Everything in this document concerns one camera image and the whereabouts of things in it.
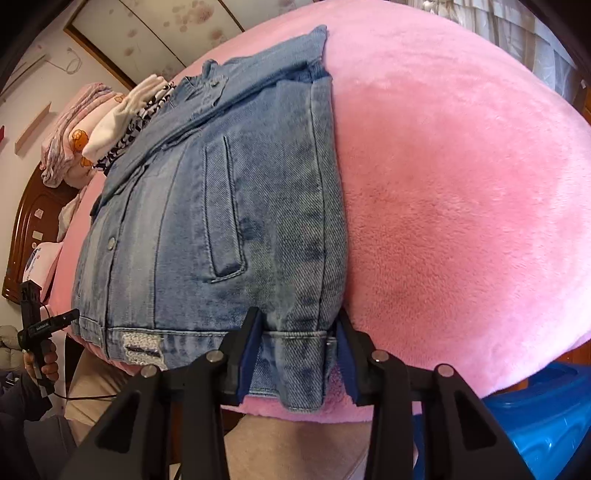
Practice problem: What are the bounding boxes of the person's left forearm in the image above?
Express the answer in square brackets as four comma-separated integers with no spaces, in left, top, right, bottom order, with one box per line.
[0,369,54,422]

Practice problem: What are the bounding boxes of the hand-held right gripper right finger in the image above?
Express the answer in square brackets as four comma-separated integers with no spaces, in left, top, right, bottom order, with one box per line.
[335,308,536,480]

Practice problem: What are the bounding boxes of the black-white striped folded garment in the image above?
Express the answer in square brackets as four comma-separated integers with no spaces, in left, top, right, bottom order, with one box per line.
[95,83,178,174]

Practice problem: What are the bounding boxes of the white pink printed pillow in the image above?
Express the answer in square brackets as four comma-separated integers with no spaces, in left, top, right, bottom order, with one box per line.
[23,240,63,296]

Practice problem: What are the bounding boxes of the person's beige pants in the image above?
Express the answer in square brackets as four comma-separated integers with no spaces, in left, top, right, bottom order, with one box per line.
[65,348,419,480]

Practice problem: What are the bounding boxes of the folded bear print quilt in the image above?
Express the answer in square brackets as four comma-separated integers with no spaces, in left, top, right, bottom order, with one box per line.
[65,127,100,188]

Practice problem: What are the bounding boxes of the white folded fleece garment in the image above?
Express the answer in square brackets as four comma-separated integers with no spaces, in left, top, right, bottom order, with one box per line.
[85,76,167,160]

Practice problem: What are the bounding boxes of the black cable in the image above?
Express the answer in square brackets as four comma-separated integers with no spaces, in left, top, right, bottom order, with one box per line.
[44,390,118,403]

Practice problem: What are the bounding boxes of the pink plush bed blanket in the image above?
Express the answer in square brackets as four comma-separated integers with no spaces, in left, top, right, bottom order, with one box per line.
[48,0,591,423]

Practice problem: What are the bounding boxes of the folded pink striped blanket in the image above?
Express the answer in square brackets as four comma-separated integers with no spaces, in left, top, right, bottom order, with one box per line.
[41,82,123,185]

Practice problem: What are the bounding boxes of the person's left hand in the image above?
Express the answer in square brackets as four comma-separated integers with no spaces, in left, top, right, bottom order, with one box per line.
[23,339,61,385]

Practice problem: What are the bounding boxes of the blue denim jacket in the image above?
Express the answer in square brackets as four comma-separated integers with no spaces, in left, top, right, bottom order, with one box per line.
[69,25,349,411]

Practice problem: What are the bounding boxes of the small grey white cloth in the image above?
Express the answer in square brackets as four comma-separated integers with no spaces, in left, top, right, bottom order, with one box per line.
[58,194,88,241]

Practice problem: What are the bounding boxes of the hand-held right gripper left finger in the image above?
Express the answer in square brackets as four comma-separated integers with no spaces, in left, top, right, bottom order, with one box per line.
[58,307,264,480]

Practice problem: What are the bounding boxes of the wooden headboard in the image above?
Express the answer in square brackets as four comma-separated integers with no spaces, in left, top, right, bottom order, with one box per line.
[2,164,88,303]

